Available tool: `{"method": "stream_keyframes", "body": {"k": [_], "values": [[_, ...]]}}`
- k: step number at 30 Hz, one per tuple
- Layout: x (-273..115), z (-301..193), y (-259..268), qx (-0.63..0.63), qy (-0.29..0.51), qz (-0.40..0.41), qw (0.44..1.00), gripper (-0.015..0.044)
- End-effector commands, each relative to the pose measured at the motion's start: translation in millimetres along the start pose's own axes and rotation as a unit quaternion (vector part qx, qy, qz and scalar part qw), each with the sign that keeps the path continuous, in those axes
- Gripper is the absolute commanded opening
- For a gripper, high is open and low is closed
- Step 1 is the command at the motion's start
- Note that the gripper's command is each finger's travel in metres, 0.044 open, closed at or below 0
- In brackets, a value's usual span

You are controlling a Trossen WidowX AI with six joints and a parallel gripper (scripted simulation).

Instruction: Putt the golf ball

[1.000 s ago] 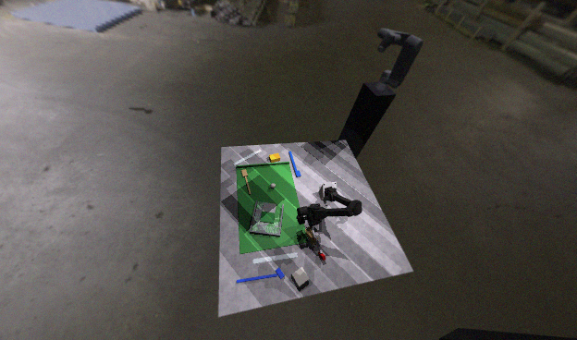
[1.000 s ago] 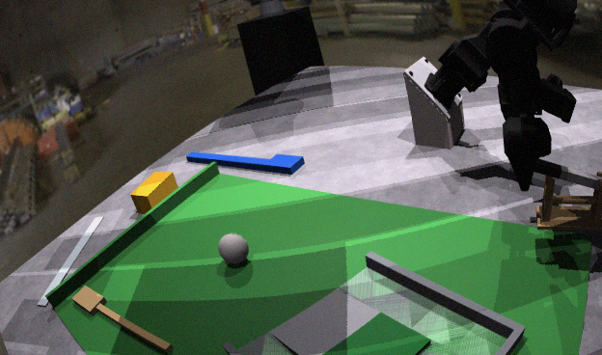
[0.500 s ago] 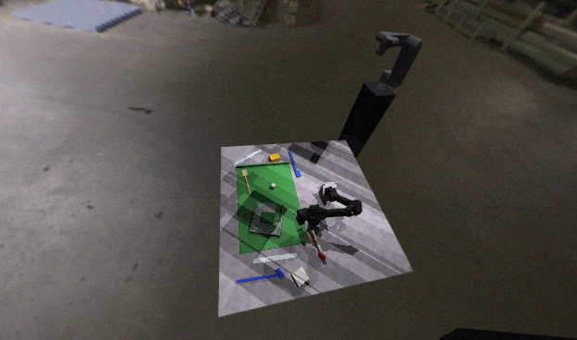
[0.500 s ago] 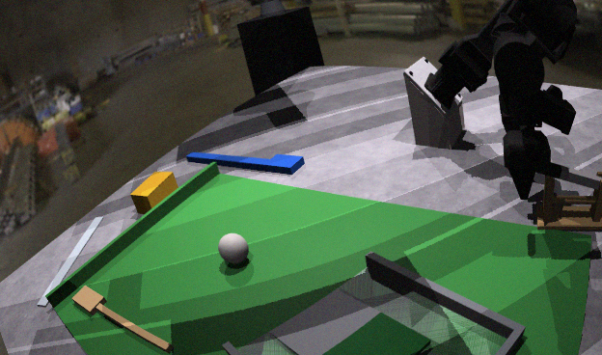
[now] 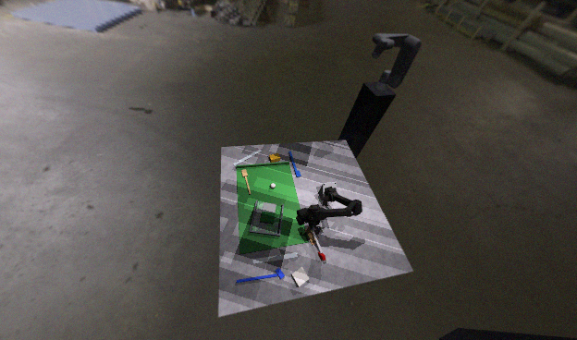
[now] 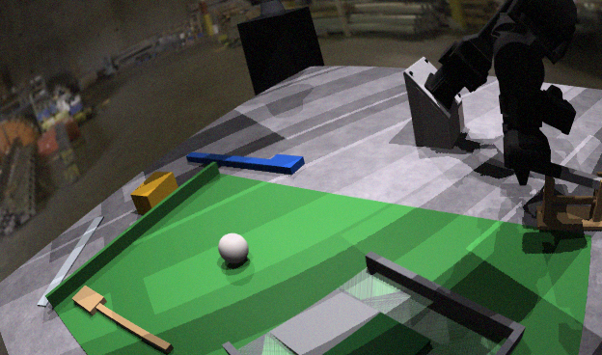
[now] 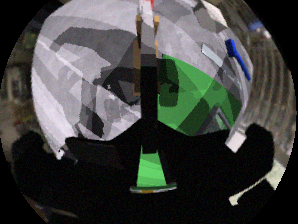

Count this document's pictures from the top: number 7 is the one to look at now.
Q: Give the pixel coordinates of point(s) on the green putting mat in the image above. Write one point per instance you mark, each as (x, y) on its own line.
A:
(186, 96)

